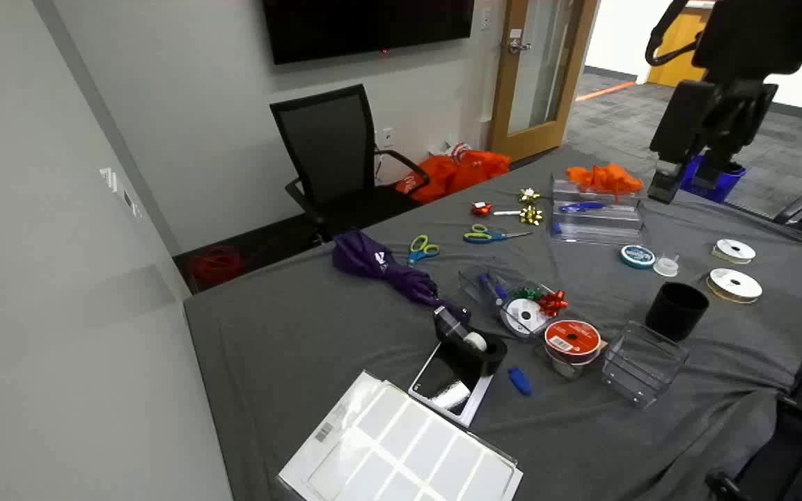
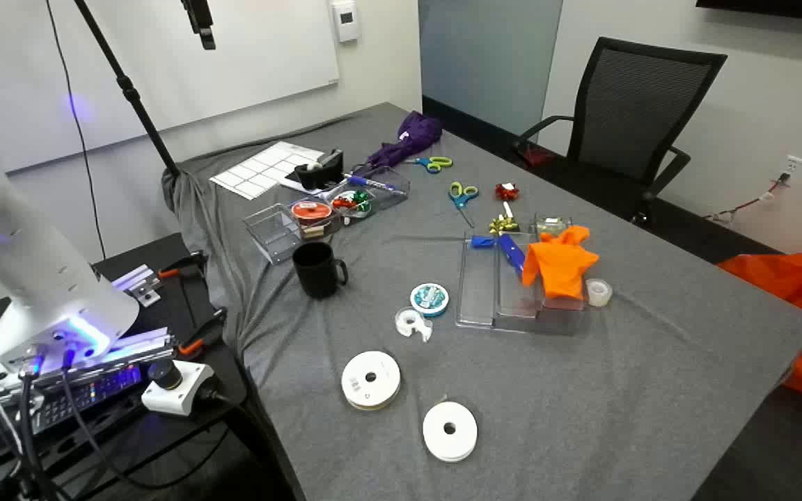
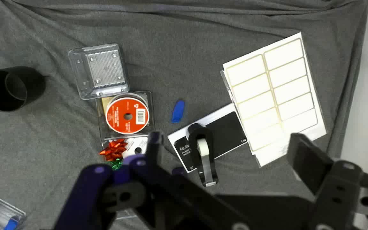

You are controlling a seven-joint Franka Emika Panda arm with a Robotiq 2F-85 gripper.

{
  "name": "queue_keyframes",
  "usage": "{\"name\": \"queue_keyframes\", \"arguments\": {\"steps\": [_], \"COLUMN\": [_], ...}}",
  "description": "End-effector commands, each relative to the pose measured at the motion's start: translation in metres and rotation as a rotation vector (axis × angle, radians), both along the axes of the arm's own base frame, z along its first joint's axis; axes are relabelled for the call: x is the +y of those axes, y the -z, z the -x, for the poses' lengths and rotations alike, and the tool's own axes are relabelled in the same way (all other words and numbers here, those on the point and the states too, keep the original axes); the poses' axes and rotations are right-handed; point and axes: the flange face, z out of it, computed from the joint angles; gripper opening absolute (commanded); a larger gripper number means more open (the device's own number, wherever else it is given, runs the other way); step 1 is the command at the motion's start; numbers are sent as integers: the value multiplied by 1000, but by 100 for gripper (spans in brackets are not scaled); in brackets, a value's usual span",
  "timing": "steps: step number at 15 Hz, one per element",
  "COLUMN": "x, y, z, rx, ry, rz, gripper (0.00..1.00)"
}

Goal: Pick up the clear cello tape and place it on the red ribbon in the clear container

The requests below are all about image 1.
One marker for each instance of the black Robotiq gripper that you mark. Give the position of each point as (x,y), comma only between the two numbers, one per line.
(698,120)

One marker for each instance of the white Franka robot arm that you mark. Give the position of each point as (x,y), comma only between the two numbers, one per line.
(765,36)

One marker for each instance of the teal ribbon spool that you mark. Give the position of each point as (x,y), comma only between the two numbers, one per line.
(639,258)

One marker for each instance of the red ribbon spool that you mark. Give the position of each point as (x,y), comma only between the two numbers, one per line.
(576,338)

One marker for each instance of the blue plastic object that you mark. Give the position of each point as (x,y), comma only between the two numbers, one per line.
(712,178)

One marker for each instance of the orange cloth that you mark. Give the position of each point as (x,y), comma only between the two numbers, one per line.
(605,178)

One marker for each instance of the clear acrylic organizer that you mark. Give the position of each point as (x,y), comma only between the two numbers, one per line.
(605,223)

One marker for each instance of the blue toy piece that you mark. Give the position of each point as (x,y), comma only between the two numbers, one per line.
(576,209)

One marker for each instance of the black mug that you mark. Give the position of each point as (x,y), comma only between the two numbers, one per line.
(676,311)

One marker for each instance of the silver gift bow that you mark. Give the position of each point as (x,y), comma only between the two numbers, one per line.
(531,195)

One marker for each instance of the gold gift bow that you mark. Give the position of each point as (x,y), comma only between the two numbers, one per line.
(534,215)

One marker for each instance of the wooden glass door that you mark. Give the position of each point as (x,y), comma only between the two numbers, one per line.
(551,73)

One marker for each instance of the small red gift bow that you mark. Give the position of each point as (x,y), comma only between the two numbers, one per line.
(555,301)

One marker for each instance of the small green gift bow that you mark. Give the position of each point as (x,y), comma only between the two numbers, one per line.
(531,294)

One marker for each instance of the green yellow scissors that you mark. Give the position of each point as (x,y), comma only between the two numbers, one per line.
(487,234)

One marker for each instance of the blue pen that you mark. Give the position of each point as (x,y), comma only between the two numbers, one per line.
(492,288)

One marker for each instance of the orange bag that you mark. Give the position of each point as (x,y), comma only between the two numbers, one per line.
(453,173)

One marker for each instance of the small blue clip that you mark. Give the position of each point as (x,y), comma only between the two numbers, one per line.
(519,379)

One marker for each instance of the small blue green scissors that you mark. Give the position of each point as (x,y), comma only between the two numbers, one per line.
(421,248)

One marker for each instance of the black white handheld tool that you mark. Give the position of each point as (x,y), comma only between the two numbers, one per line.
(462,338)

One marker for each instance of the black mesh office chair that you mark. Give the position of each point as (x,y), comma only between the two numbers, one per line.
(334,149)

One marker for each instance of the white label sheets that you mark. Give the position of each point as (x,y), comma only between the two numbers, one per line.
(391,455)

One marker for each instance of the grey tablecloth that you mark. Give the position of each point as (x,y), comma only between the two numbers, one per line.
(327,372)

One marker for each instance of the red floor object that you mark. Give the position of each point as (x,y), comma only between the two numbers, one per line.
(217,267)

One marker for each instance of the white wall outlet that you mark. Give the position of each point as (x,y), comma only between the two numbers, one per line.
(438,145)
(386,138)

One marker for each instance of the black wall television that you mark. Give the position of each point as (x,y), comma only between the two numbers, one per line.
(363,25)

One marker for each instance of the white wall switch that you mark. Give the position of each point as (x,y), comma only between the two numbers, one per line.
(119,191)

